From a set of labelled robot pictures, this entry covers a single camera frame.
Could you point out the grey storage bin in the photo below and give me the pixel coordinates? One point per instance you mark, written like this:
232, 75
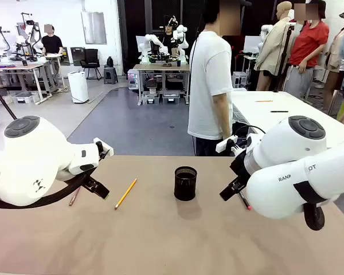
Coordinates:
171, 98
151, 98

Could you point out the black stool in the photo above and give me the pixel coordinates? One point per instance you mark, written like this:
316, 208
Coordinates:
111, 75

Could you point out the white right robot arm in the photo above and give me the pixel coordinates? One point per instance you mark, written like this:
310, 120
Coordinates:
286, 149

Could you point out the grey desk with equipment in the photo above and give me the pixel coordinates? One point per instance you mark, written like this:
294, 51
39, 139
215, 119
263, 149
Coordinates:
31, 66

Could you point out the black tripod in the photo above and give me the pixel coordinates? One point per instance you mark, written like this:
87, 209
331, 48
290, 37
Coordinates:
283, 57

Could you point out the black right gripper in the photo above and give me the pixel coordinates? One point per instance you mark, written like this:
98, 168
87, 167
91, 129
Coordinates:
240, 167

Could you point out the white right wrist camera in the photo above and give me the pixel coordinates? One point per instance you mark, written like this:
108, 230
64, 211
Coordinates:
226, 143

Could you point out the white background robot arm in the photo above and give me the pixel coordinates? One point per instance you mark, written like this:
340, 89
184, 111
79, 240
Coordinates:
181, 40
149, 43

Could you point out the white computer case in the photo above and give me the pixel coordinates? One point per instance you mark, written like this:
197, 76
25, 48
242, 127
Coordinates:
239, 79

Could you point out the person in black shirt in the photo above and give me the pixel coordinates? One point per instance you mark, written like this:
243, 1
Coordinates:
52, 43

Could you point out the person in red shirt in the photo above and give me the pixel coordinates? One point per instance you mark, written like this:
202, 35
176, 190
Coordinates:
308, 43

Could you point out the white air purifier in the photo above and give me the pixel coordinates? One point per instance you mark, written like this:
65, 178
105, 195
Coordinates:
78, 86

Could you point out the brown background robot table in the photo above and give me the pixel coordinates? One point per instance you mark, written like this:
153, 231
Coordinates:
160, 67

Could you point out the grey wall panel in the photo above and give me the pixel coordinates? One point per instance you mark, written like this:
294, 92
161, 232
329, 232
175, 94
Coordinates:
93, 28

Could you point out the white table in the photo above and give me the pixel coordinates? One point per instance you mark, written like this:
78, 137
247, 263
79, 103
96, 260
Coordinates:
263, 118

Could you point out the black office chair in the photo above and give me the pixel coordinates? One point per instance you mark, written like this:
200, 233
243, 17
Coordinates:
91, 60

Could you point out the person in white t-shirt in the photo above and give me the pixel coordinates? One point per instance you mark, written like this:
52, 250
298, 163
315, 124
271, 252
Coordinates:
206, 86

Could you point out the dark red pencil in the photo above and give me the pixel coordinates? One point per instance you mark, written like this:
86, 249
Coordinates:
74, 196

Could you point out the orange pencil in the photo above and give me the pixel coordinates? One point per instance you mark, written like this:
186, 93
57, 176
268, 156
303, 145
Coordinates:
263, 101

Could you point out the computer case with lights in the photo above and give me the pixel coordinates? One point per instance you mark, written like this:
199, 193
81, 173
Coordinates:
133, 80

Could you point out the person's right hand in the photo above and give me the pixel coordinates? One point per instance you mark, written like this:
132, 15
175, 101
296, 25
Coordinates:
227, 135

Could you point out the person's right forearm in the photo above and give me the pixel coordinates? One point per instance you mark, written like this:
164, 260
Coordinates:
222, 114

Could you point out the white robot with red head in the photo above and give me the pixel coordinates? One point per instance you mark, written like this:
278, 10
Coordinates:
31, 37

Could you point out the black pen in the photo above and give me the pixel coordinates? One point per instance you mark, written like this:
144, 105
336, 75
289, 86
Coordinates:
279, 111

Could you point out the yellow pencil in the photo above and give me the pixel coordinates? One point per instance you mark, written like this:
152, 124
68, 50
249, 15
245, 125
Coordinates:
126, 193

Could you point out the black mesh pen holder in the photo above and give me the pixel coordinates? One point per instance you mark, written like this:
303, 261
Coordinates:
185, 186

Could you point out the mannequin in beige jacket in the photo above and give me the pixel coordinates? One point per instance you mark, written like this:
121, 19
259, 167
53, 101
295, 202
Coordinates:
272, 48

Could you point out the clear plastic sheet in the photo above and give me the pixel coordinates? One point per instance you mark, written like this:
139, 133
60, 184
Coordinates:
238, 113

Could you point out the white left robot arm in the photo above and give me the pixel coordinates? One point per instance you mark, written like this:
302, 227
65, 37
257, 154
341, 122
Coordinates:
31, 149

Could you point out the black marker pink end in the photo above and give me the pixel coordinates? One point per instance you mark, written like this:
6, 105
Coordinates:
246, 202

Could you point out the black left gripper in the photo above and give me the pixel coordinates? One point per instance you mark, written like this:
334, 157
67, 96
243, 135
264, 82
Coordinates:
102, 151

